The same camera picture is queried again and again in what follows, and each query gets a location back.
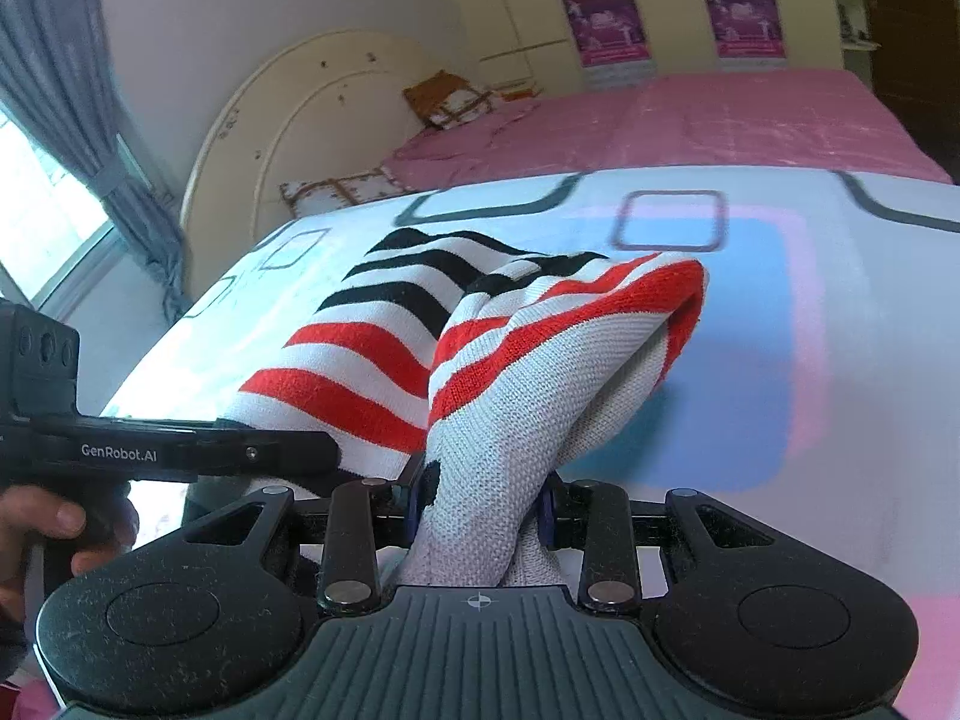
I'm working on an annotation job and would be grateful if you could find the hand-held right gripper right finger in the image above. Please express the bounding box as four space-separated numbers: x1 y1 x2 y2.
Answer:
534 474 781 611

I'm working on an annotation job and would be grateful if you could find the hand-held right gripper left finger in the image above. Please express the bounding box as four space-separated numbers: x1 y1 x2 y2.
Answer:
180 457 440 610

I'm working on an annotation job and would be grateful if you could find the red black striped white sweater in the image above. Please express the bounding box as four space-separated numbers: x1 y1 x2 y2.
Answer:
217 229 710 590

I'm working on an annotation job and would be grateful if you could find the person's left hand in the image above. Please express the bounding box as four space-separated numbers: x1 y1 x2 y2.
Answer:
0 484 142 625

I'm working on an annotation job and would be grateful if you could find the window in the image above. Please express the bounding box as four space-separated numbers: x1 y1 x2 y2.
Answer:
0 105 127 310

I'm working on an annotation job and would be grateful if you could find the white blue pink patterned blanket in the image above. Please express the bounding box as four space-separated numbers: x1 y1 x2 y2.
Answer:
112 165 960 720

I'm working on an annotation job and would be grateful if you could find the white brown patterned pillow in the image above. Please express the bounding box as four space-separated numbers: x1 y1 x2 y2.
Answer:
279 163 412 220

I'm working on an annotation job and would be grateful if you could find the cream arched headboard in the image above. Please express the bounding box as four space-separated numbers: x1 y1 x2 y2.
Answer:
180 30 492 302

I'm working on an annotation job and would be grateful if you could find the grey blue curtain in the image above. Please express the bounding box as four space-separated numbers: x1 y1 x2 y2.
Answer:
0 0 190 325

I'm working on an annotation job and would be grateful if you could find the orange patterned pillow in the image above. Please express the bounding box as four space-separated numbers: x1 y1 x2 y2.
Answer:
402 70 497 130

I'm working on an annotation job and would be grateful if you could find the pink bedsheet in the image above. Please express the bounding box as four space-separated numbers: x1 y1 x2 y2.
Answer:
381 67 955 193

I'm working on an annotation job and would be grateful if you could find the pink wardrobe poster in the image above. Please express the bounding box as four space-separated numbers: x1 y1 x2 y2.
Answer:
559 0 653 88
700 0 788 61

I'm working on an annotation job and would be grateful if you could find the cream wardrobe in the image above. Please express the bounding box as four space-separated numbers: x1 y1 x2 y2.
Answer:
427 0 850 92

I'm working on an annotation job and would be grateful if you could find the brown wooden door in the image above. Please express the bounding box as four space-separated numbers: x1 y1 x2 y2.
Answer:
853 0 960 160

